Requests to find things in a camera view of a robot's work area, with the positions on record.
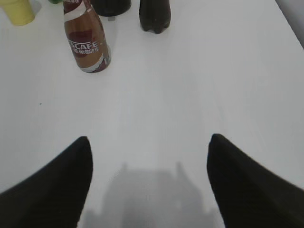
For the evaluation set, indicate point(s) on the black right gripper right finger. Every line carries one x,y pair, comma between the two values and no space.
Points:
249,195

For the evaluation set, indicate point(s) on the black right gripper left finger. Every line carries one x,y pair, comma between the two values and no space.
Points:
54,196

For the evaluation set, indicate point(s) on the brown Nescafe coffee bottle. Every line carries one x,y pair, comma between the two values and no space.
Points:
86,36

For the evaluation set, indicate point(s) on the yellow paper cup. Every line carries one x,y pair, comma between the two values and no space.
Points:
19,12

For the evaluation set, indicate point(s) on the green soda bottle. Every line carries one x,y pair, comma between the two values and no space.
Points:
55,1

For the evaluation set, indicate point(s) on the black ceramic mug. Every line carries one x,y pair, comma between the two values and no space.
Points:
110,8

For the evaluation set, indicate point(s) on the cola bottle red label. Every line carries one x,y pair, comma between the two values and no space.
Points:
155,15

